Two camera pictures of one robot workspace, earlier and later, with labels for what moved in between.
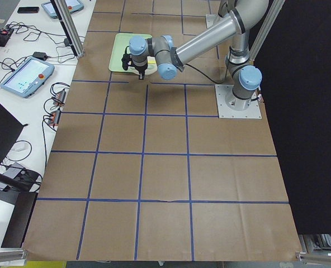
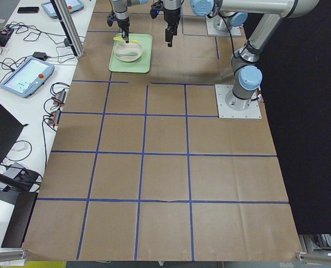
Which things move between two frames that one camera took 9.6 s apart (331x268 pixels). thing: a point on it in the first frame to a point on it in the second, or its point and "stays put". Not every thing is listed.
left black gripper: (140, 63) to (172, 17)
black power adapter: (39, 54) stays put
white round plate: (151, 69) to (128, 52)
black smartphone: (28, 9) stays put
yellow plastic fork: (151, 60) to (120, 38)
